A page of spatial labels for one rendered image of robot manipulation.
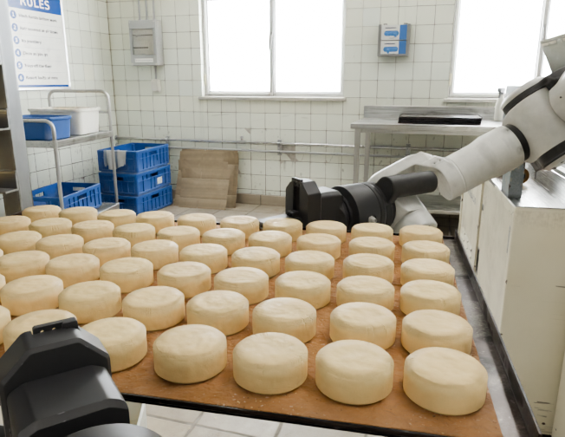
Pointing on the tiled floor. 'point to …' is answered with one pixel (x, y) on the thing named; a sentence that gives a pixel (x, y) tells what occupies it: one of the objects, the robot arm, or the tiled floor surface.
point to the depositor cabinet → (524, 280)
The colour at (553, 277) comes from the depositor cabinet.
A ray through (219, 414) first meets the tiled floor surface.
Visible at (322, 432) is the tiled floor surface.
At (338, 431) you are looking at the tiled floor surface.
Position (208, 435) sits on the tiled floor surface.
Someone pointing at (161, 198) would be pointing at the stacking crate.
